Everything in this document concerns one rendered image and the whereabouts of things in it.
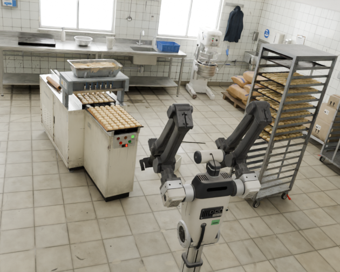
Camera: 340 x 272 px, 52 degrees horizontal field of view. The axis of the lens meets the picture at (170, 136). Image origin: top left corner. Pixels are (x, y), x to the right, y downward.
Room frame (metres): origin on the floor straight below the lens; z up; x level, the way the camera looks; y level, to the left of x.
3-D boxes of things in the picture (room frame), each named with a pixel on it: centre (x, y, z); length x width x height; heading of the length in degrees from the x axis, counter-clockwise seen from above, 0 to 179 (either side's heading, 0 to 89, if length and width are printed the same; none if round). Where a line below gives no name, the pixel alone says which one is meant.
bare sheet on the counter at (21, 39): (6.09, 2.56, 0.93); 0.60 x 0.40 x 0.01; 115
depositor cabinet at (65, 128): (4.24, 1.23, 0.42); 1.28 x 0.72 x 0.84; 36
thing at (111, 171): (3.45, 0.66, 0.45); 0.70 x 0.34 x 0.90; 36
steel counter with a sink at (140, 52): (6.53, 1.60, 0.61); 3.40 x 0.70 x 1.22; 114
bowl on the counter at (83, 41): (6.45, 1.84, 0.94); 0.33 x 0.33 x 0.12
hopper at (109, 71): (3.86, 0.96, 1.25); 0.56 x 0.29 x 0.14; 126
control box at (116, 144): (3.15, 0.45, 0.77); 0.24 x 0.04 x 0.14; 126
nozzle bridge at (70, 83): (3.86, 0.96, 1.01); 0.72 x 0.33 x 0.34; 126
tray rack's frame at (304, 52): (3.75, -1.20, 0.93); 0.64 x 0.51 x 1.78; 124
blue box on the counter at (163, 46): (7.10, 0.31, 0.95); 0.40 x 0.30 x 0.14; 117
